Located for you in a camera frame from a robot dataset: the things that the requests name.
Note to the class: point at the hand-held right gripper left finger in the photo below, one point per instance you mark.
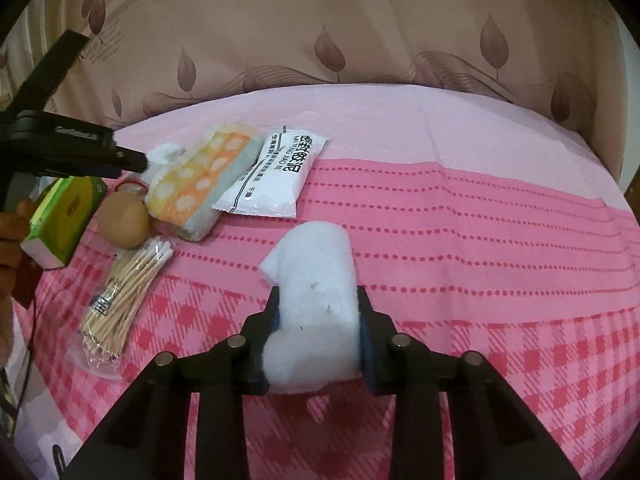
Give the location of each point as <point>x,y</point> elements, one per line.
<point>260,330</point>

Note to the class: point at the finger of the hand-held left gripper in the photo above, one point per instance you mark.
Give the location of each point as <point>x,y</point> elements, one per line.
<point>130,159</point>
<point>55,70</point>

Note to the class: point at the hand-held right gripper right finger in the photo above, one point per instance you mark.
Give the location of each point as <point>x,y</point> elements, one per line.
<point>372,355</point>

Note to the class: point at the brown makeup sponge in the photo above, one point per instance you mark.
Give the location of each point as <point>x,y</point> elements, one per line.
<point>122,220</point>

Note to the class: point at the white towel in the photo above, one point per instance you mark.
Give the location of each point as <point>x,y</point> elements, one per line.
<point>315,285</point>

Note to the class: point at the orange dotted cloth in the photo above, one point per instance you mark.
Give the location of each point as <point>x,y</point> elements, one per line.
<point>200,180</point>

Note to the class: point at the bag of cotton swabs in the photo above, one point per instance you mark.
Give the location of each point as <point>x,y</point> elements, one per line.
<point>120,290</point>

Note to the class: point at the white printed packet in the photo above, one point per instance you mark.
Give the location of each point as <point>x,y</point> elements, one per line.
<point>280,175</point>

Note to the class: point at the person's left hand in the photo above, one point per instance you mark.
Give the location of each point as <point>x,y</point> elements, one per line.
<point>12,230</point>

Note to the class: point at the green tissue box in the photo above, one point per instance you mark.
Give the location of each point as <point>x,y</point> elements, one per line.
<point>65,215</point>

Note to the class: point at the pink checked blanket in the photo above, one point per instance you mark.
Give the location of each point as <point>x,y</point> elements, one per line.
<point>450,210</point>

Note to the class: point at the beige leaf print curtain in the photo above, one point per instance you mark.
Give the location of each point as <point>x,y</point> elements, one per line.
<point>350,25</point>

